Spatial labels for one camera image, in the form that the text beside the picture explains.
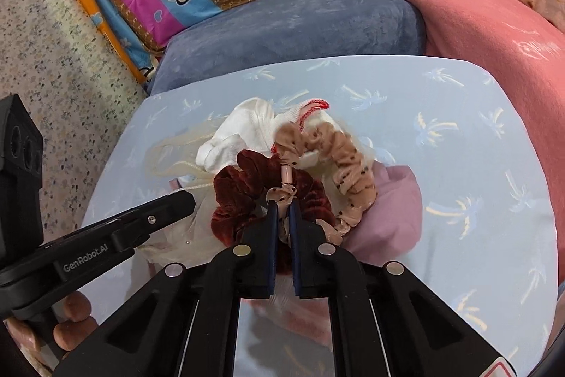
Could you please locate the pink blanket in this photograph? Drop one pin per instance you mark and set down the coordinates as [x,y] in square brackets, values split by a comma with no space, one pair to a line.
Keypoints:
[476,28]

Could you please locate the person's left hand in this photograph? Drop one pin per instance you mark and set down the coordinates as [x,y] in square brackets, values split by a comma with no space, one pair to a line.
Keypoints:
[75,324]

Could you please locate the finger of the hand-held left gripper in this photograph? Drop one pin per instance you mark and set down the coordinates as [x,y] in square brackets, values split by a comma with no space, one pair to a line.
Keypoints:
[154,220]

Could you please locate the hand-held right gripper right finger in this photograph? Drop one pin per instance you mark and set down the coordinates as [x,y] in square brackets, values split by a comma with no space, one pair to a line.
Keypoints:
[309,257]

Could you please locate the mauve cloth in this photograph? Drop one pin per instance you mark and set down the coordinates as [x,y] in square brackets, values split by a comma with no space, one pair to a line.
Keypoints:
[388,209]

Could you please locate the dark red velvet scrunchie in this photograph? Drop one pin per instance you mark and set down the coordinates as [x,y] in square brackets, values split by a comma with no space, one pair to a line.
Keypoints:
[238,191]

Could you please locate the cream organza scrunchie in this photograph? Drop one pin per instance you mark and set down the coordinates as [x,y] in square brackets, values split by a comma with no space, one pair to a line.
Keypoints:
[203,235]

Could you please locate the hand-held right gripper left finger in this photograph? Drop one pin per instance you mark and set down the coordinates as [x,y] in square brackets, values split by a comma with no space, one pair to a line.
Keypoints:
[265,253]

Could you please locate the blue-grey cushion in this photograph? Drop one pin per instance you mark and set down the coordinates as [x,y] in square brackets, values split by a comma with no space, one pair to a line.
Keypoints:
[287,28]

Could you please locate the white scrunchie with red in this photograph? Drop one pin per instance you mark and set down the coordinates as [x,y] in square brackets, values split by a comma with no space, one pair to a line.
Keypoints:
[247,121]

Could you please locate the tan polka-dot scrunchie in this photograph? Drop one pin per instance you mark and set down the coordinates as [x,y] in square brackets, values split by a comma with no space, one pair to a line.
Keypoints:
[348,165]

